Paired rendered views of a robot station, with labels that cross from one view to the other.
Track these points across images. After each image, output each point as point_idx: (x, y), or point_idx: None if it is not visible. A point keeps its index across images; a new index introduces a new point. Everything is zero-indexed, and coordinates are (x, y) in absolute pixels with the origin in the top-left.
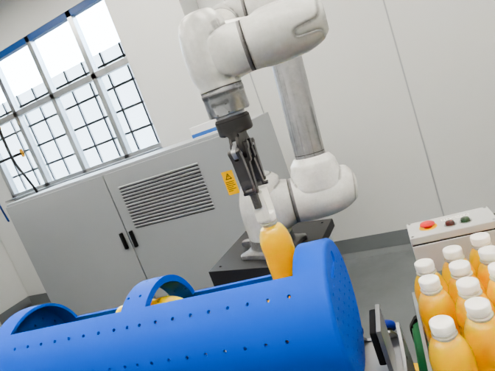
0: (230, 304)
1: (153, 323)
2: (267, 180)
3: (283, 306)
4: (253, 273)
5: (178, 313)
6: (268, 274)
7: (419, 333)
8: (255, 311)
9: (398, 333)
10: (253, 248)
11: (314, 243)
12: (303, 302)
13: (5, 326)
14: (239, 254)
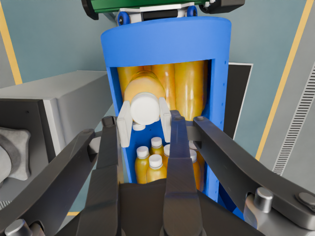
0: (220, 121)
1: (216, 181)
2: (106, 120)
3: (227, 68)
4: (51, 157)
5: None
6: (49, 142)
7: (107, 2)
8: (224, 95)
9: (130, 11)
10: (15, 171)
11: (166, 36)
12: (228, 47)
13: None
14: (16, 184)
